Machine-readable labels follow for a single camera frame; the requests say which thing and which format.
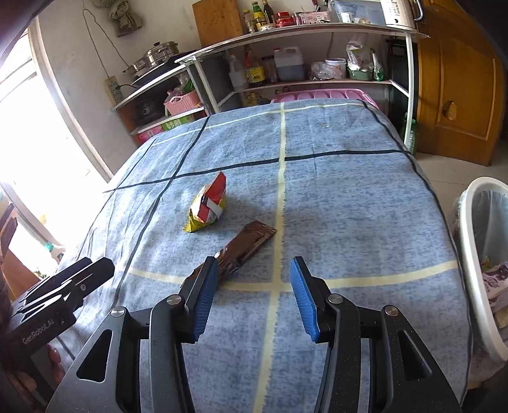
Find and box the white plastic bottle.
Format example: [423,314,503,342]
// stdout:
[227,53,247,92]

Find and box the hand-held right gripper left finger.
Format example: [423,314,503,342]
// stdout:
[45,256,220,413]

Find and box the small white shelf rack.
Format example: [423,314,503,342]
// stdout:
[110,64,207,146]

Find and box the pink woven basket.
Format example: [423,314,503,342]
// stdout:
[164,91,201,116]

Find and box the stuffed plastic bag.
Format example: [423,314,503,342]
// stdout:
[346,34,376,72]

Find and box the yellow red snack packet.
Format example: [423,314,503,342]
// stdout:
[183,172,228,233]

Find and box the pink cardboard box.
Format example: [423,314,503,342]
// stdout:
[137,127,163,146]

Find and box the wooden chair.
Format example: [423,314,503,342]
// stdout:
[0,202,36,302]

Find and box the green bottle yellow label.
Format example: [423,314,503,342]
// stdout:
[252,1,267,31]

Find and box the white bin with plastic liner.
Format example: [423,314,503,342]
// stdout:
[450,177,508,364]

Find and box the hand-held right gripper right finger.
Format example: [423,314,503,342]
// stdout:
[290,256,463,413]

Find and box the dark jar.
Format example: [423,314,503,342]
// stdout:
[262,56,278,83]

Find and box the white power strip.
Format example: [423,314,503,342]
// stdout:
[104,76,122,106]

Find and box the wooden cutting board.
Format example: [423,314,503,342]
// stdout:
[192,0,244,47]

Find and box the green plastic bottle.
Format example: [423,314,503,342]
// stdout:
[404,113,419,155]

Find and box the black induction cooker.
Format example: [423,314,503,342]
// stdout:
[131,59,191,86]

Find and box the white electric kettle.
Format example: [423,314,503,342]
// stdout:
[380,0,423,30]

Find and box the clear jerrycan dark liquid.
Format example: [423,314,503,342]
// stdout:
[274,46,305,82]

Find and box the blue plaid blanket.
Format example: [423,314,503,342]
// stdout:
[51,99,473,413]

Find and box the green cardboard box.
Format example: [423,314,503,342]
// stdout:
[161,115,199,132]

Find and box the black small cooker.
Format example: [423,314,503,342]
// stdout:
[133,97,165,122]

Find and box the clear storage box white lid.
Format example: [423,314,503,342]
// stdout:
[329,0,384,24]

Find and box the green white packet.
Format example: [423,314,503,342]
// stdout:
[371,48,385,82]

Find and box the person's left hand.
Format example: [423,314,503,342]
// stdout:
[45,343,66,384]

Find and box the hanging green cloth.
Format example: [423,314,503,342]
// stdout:
[93,0,144,37]

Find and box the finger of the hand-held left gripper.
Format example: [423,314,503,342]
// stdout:
[40,258,94,290]
[59,257,116,310]

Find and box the clear plastic bag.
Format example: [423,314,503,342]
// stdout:
[310,61,338,81]

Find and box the wooden door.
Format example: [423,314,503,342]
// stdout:
[415,0,506,166]

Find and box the long brown wrapper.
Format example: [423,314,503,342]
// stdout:
[214,220,277,279]

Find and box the large white shelf rack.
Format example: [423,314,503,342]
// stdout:
[175,22,431,153]

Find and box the white plastic tub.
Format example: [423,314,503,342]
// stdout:
[324,58,348,78]

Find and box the oil bottle yellow label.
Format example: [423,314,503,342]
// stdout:
[243,44,266,88]

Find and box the steel steamer pot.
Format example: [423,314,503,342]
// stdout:
[145,41,180,66]

